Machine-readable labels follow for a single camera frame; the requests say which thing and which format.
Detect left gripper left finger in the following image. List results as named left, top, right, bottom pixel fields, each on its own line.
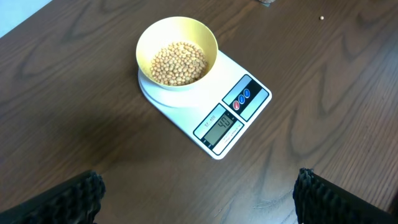
left=1, top=170, right=106, bottom=224

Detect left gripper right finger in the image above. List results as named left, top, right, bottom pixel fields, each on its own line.
left=292, top=168, right=397, bottom=224

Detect white digital kitchen scale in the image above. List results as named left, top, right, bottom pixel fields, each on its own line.
left=138, top=52, right=272, bottom=160

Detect soybeans in bowl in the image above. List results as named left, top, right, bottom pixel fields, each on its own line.
left=150, top=42, right=209, bottom=86

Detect yellow bowl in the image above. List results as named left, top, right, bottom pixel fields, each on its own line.
left=136, top=17, right=218, bottom=91

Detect clear plastic container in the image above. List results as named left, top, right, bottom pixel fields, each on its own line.
left=258, top=0, right=276, bottom=7

